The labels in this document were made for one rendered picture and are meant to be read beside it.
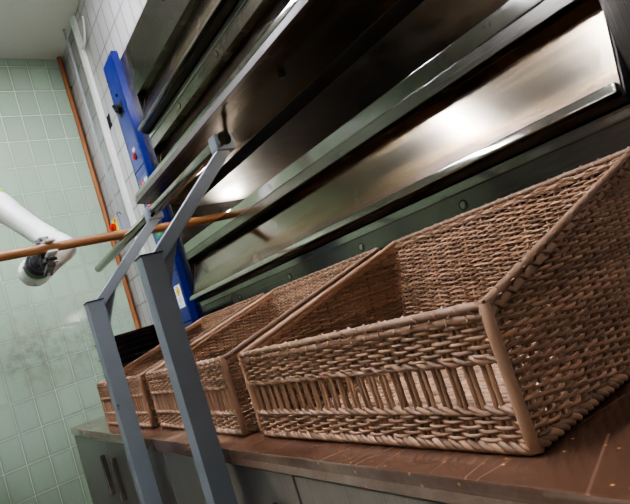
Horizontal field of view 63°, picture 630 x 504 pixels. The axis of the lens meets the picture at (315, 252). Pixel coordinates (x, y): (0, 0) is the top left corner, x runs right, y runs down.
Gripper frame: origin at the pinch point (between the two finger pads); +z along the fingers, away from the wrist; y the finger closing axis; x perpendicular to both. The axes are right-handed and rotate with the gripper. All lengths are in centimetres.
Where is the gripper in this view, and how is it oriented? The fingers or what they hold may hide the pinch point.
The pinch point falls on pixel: (49, 247)
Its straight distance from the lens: 184.4
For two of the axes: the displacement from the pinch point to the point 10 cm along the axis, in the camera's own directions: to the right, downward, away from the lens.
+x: -7.7, 2.0, -6.1
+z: 5.6, -2.5, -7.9
